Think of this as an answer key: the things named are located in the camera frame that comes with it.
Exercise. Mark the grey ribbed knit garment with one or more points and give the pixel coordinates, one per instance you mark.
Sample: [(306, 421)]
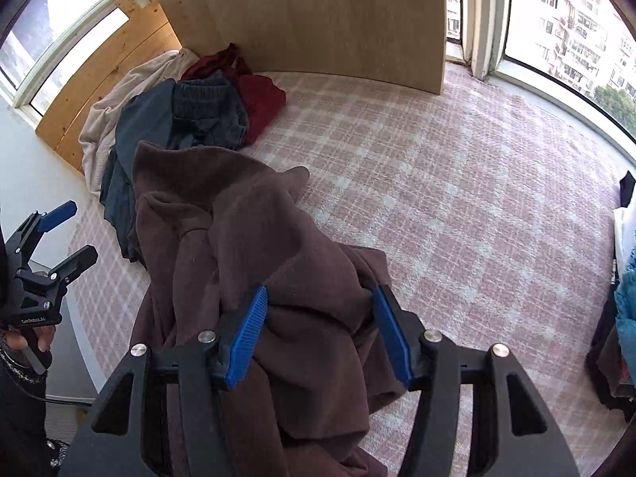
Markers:
[(208, 112)]

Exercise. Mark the red garment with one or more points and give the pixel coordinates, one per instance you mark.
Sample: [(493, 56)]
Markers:
[(261, 98)]

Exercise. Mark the large plywood board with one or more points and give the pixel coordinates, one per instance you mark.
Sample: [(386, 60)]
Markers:
[(395, 41)]

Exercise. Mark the pink plaid table cloth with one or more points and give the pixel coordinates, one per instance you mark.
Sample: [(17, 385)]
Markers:
[(490, 218)]

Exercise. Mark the dark blue-grey garment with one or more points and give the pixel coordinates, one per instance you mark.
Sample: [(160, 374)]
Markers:
[(146, 117)]

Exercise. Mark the folded teal garment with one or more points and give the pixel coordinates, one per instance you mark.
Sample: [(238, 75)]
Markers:
[(625, 299)]

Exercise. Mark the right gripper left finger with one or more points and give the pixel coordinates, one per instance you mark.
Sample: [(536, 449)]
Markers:
[(162, 405)]

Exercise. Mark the brown fleece garment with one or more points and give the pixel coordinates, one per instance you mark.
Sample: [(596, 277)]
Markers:
[(222, 236)]

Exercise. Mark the person's black tweed torso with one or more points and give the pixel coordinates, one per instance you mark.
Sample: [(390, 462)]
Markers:
[(25, 448)]

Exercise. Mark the pine slat panel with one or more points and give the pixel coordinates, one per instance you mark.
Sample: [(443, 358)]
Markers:
[(145, 35)]

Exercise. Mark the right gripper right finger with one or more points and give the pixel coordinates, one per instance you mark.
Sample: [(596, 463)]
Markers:
[(513, 432)]

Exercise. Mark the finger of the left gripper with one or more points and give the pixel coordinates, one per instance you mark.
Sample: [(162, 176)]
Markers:
[(28, 235), (64, 273)]

